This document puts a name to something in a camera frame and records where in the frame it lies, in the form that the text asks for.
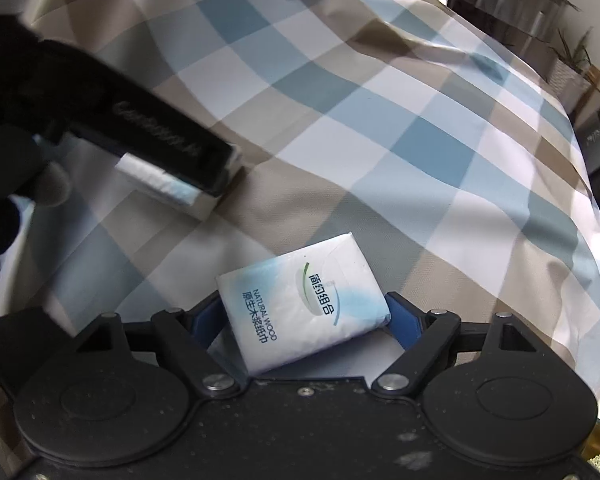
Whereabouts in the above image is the white potted plant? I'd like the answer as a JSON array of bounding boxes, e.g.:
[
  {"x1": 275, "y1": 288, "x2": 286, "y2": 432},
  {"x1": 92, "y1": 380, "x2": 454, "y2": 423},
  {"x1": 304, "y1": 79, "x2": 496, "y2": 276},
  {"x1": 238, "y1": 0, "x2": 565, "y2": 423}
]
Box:
[{"x1": 548, "y1": 27, "x2": 600, "y2": 115}]

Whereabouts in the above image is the grey side table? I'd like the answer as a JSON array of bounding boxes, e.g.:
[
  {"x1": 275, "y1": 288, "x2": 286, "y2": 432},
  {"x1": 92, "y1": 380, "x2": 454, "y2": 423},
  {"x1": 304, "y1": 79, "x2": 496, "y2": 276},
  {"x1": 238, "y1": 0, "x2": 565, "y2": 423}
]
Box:
[{"x1": 448, "y1": 0, "x2": 574, "y2": 44}]

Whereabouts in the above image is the plaid checkered blanket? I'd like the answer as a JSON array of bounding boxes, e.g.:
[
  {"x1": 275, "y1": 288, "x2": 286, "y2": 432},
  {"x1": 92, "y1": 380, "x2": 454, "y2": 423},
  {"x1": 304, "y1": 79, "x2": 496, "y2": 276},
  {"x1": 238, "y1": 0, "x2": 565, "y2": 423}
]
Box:
[{"x1": 0, "y1": 0, "x2": 600, "y2": 402}]

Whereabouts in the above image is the white tissue pack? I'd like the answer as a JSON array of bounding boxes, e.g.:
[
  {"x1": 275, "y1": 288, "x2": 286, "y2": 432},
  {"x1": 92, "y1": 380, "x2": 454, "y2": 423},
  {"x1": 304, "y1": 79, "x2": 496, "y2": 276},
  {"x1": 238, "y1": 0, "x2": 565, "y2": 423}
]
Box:
[
  {"x1": 113, "y1": 143, "x2": 244, "y2": 222},
  {"x1": 216, "y1": 233, "x2": 391, "y2": 377}
]

